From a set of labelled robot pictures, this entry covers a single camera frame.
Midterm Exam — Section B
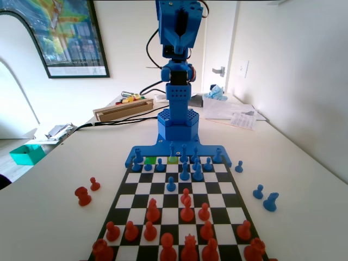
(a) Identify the red chess bishop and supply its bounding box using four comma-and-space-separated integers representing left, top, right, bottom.
201, 238, 220, 261
145, 198, 161, 222

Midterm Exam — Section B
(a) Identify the red chess queen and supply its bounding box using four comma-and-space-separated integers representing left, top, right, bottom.
180, 234, 198, 261

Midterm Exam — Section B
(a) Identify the red chess rook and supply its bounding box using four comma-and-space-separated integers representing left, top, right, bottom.
243, 238, 266, 261
91, 238, 115, 261

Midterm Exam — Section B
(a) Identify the white door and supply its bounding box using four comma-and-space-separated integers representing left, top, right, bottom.
201, 0, 241, 95

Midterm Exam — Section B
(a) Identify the blue white crumpled cloth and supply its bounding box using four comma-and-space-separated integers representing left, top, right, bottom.
203, 84, 228, 101

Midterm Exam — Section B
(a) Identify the long cardboard box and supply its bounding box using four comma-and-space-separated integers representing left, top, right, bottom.
92, 98, 154, 122

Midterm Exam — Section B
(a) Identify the black framed map poster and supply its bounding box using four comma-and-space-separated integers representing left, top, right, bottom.
0, 0, 111, 79

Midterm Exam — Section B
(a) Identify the printed paper sheet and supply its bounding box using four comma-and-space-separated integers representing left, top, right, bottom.
230, 113, 256, 131

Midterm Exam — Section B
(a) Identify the crumpled grey white wrapper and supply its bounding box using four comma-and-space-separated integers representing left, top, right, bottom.
45, 122, 78, 141

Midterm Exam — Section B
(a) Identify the white arched panel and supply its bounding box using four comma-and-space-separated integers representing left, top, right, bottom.
0, 10, 51, 139

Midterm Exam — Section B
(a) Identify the black white chessboard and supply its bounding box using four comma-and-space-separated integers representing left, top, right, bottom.
88, 154, 271, 261

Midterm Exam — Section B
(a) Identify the teal open box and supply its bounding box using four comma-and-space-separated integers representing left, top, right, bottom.
9, 144, 46, 166

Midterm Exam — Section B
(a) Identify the black rounded object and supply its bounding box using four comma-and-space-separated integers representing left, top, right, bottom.
0, 173, 11, 191

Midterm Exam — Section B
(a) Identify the black camera cable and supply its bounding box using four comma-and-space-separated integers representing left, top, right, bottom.
146, 28, 165, 72

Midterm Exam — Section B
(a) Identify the black data cable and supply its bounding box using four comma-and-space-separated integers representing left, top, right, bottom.
140, 80, 167, 96

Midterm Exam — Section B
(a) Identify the white light switch plate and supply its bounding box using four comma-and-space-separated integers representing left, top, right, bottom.
239, 60, 250, 79

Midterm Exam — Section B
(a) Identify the blue arm base plate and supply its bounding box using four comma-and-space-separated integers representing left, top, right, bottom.
124, 135, 233, 168

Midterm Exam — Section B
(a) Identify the black power cable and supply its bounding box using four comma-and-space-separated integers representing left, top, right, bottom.
73, 113, 160, 132

